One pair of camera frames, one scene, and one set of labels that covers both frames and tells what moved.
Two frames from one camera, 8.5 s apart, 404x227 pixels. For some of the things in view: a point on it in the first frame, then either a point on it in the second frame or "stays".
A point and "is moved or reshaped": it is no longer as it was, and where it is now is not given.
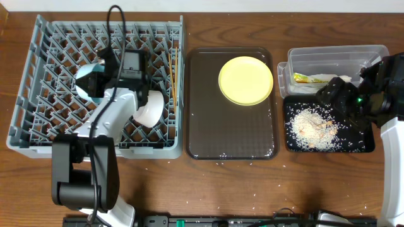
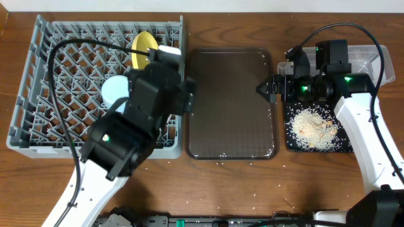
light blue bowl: [85, 69] is moved or reshaped
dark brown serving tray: [215, 128] stays
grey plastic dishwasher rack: [49, 103] stays
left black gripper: [89, 84] to [188, 95]
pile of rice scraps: [314, 129] stays
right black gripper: [347, 90] to [287, 81]
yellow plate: [245, 81] to [142, 41]
